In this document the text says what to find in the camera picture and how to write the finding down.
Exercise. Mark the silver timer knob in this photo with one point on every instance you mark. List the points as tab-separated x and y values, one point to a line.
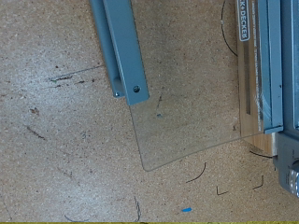
294	182

